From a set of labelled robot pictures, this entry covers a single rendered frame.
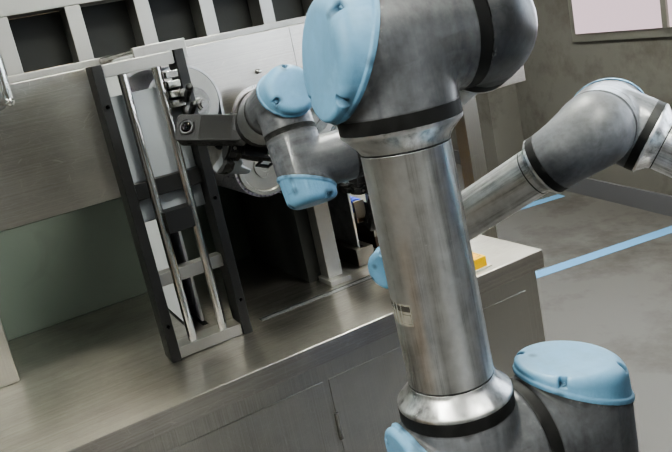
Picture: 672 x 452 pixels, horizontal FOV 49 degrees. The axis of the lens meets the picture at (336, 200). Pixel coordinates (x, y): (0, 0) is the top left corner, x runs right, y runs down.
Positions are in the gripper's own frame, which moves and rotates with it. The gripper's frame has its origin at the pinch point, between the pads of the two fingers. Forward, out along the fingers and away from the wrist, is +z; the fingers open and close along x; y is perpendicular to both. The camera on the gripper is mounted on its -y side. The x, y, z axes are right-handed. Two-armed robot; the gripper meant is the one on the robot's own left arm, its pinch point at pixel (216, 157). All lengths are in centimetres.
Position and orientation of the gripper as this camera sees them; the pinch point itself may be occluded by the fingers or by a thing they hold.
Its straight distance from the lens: 132.9
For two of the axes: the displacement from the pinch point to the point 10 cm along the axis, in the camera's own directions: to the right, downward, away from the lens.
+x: 0.3, -9.7, 2.6
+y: 9.3, 1.2, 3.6
